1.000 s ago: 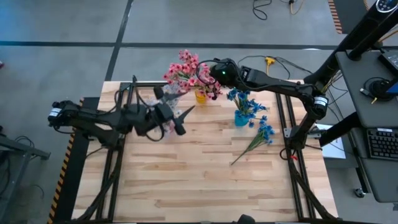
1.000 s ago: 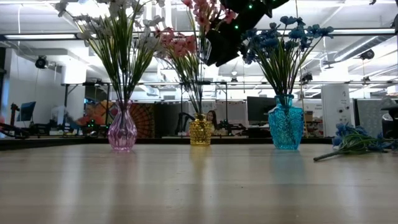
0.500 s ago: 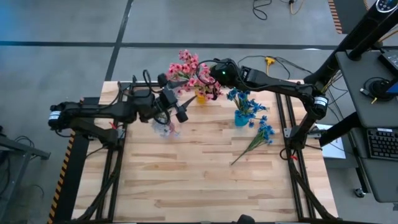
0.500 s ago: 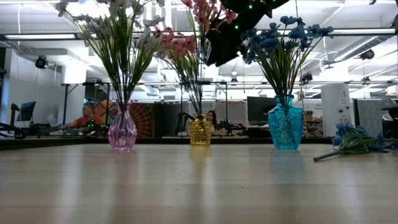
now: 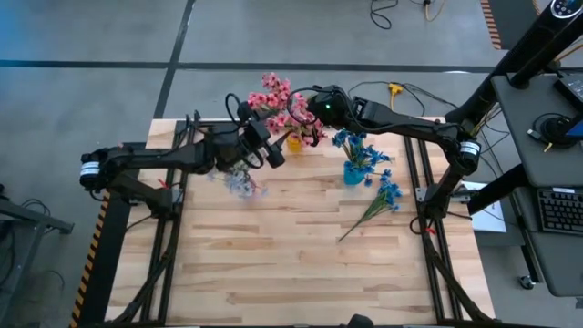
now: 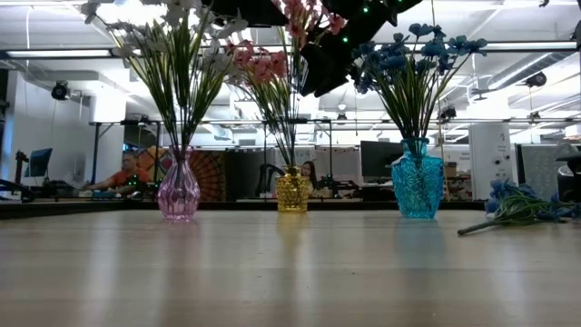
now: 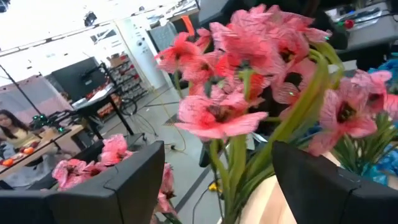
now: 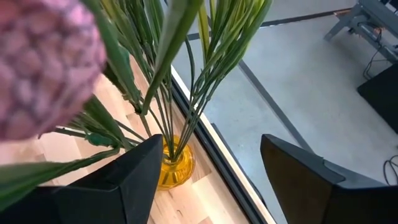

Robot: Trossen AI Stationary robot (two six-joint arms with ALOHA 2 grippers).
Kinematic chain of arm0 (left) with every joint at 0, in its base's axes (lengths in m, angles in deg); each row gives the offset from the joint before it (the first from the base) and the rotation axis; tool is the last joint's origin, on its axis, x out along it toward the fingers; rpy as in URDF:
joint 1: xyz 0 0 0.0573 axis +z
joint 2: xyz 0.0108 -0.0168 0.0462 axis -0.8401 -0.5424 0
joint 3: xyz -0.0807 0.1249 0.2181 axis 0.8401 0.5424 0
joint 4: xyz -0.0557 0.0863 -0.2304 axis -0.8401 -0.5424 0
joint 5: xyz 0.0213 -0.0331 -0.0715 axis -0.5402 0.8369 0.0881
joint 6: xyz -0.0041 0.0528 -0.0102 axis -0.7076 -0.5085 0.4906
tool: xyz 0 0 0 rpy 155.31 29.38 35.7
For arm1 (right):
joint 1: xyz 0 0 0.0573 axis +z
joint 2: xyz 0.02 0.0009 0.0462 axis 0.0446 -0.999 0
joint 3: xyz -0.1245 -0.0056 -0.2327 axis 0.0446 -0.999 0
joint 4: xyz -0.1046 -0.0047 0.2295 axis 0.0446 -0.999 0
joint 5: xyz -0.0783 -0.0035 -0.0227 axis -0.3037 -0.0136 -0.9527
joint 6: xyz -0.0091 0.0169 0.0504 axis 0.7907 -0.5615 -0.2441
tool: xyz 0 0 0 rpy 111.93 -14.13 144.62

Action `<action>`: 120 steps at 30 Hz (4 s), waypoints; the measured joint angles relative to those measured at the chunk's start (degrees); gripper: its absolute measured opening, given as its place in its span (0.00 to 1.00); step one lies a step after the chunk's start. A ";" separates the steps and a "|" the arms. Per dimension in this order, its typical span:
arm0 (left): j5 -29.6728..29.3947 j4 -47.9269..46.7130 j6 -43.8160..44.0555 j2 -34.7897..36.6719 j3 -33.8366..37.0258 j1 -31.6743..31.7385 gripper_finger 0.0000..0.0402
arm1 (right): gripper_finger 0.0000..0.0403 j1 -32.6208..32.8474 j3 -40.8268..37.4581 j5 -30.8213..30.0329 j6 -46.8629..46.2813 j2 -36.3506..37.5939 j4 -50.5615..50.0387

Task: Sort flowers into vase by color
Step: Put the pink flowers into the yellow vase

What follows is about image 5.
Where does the black round desk device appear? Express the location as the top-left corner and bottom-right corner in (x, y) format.
(530, 113), (579, 149)

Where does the blue glass vase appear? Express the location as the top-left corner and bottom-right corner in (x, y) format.
(343, 159), (368, 187)

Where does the black metal stand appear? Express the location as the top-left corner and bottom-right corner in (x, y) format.
(0, 181), (75, 328)

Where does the orange striped floor tape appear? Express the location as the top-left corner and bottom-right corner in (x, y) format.
(480, 0), (502, 50)

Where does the black mat with hazard stripes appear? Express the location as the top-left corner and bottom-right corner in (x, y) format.
(67, 141), (148, 328)

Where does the blue artificial flower bunch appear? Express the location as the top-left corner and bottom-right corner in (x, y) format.
(354, 144), (393, 177)
(337, 169), (404, 243)
(331, 129), (370, 168)

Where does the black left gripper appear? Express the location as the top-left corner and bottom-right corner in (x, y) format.
(237, 102), (293, 169)

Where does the grey desk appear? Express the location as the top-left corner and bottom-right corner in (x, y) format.
(490, 75), (583, 297)

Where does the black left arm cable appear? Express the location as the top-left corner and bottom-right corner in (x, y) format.
(224, 92), (242, 125)

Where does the black tower fan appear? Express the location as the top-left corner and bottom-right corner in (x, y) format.
(444, 0), (583, 140)

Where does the yellow glass vase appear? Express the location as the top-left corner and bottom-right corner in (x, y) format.
(285, 134), (305, 154)

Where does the dark tablet device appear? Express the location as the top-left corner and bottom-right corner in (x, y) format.
(553, 72), (583, 105)

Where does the black looped floor cable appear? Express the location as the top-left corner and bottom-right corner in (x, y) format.
(368, 0), (400, 31)

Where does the yellow power plug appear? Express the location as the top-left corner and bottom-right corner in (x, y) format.
(386, 81), (404, 118)

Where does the black keyboard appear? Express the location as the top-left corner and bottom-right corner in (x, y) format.
(537, 187), (583, 236)

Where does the white paper sheet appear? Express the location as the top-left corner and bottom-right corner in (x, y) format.
(459, 180), (507, 233)

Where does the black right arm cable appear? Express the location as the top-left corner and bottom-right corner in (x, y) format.
(285, 85), (320, 128)

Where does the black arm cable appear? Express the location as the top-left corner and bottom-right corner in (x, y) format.
(224, 92), (242, 125)
(285, 85), (320, 128)

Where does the black aluminium table frame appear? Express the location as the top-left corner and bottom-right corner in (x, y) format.
(108, 108), (502, 328)

